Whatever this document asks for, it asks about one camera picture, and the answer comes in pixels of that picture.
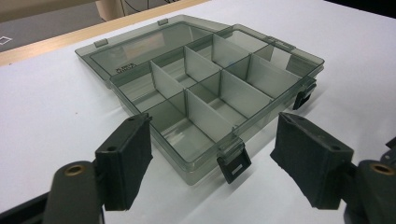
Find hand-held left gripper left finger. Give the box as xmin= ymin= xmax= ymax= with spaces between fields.
xmin=94 ymin=112 xmax=154 ymax=212

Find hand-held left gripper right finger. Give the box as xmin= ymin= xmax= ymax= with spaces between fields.
xmin=269 ymin=111 xmax=356 ymax=210

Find smoky clear compartment storage box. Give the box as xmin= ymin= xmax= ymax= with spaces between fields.
xmin=74 ymin=13 xmax=326 ymax=187

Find light wooden table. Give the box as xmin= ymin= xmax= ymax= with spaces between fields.
xmin=0 ymin=0 xmax=213 ymax=67

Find light wooden shelf unit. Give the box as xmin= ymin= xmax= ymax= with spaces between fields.
xmin=0 ymin=0 xmax=126 ymax=23

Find black floor cables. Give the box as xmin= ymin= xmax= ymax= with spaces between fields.
xmin=122 ymin=0 xmax=177 ymax=8

